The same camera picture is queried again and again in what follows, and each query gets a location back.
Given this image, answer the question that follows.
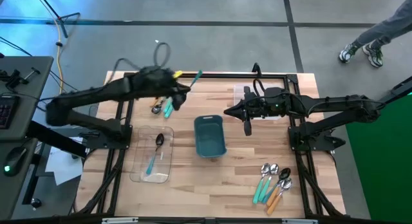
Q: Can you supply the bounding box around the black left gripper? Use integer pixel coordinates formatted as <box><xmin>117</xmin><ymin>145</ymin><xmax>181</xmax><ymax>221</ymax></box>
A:
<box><xmin>140</xmin><ymin>66</ymin><xmax>191</xmax><ymax>111</ymax></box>

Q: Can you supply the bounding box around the grey side desk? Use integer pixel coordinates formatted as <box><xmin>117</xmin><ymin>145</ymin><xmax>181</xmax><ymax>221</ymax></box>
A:
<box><xmin>0</xmin><ymin>55</ymin><xmax>55</xmax><ymax>220</ymax></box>

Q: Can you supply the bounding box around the clear plastic tray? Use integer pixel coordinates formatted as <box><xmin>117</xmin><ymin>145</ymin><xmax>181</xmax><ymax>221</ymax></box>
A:
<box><xmin>129</xmin><ymin>125</ymin><xmax>175</xmax><ymax>184</ymax></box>

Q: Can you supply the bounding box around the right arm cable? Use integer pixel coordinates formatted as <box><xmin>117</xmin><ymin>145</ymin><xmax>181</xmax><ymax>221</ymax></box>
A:
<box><xmin>252</xmin><ymin>77</ymin><xmax>268</xmax><ymax>98</ymax></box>

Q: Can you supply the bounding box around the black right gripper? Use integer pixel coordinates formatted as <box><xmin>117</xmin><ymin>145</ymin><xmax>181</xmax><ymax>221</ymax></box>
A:
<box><xmin>224</xmin><ymin>86</ymin><xmax>292</xmax><ymax>136</ymax></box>

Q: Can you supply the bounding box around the silver beam bracket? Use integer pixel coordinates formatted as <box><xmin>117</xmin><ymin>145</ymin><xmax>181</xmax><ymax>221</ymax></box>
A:
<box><xmin>102</xmin><ymin>217</ymin><xmax>139</xmax><ymax>224</ymax></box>
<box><xmin>281</xmin><ymin>218</ymin><xmax>319</xmax><ymax>224</ymax></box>

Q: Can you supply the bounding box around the green mat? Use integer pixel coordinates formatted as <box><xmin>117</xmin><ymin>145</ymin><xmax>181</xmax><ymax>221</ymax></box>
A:
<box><xmin>345</xmin><ymin>94</ymin><xmax>412</xmax><ymax>224</ymax></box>

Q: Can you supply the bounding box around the translucent white plastic container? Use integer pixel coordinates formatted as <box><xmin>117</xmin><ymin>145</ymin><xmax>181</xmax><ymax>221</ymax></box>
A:
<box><xmin>233</xmin><ymin>83</ymin><xmax>284</xmax><ymax>121</ymax></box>

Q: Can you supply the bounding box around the black floor cable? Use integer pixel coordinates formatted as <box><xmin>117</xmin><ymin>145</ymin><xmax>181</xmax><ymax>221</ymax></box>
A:
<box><xmin>48</xmin><ymin>69</ymin><xmax>80</xmax><ymax>91</ymax></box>
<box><xmin>0</xmin><ymin>35</ymin><xmax>33</xmax><ymax>57</ymax></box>

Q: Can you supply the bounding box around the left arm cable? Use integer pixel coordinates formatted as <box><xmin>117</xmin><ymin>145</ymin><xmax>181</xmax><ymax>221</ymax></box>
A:
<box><xmin>111</xmin><ymin>42</ymin><xmax>171</xmax><ymax>85</ymax></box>

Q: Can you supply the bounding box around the dark teal plastic bin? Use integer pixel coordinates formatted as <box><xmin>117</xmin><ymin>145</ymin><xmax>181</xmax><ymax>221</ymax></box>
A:
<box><xmin>193</xmin><ymin>114</ymin><xmax>228</xmax><ymax>159</ymax></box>

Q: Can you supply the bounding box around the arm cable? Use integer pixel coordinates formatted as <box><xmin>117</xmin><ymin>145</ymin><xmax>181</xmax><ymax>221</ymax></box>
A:
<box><xmin>252</xmin><ymin>77</ymin><xmax>268</xmax><ymax>98</ymax></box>
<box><xmin>111</xmin><ymin>42</ymin><xmax>171</xmax><ymax>85</ymax></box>

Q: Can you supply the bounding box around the person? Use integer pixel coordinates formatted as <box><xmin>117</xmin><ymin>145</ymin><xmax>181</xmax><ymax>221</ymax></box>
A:
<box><xmin>337</xmin><ymin>0</ymin><xmax>412</xmax><ymax>69</ymax></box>

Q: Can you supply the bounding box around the black desk support beam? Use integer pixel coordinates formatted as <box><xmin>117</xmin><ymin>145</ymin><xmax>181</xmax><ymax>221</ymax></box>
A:
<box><xmin>25</xmin><ymin>120</ymin><xmax>88</xmax><ymax>159</ymax></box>

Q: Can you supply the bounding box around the black computer mouse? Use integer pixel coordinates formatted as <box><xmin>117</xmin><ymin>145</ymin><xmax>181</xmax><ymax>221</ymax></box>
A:
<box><xmin>2</xmin><ymin>145</ymin><xmax>28</xmax><ymax>178</ymax></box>

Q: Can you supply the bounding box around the yellow cable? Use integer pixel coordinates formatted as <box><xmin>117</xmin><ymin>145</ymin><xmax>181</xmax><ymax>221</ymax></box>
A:
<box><xmin>53</xmin><ymin>19</ymin><xmax>64</xmax><ymax>102</ymax></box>

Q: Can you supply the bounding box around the black backlit keyboard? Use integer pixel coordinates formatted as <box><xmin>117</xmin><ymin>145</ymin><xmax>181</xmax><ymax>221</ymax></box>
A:
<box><xmin>0</xmin><ymin>95</ymin><xmax>19</xmax><ymax>130</ymax></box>

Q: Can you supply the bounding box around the black equipment with green light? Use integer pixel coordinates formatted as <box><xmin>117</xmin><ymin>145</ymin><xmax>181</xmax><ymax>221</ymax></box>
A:
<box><xmin>379</xmin><ymin>75</ymin><xmax>412</xmax><ymax>102</ymax></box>

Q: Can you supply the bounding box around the black tripod stand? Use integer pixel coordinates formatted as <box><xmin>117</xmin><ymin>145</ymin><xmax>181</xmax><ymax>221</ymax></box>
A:
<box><xmin>33</xmin><ymin>0</ymin><xmax>81</xmax><ymax>39</ymax></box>

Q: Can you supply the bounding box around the white paper sheet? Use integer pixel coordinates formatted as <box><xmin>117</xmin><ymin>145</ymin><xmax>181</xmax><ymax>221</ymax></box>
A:
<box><xmin>44</xmin><ymin>136</ymin><xmax>86</xmax><ymax>186</ymax></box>

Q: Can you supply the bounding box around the black desk clamp mount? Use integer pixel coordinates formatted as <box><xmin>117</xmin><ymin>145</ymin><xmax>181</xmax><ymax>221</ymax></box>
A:
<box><xmin>0</xmin><ymin>66</ymin><xmax>41</xmax><ymax>89</ymax></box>

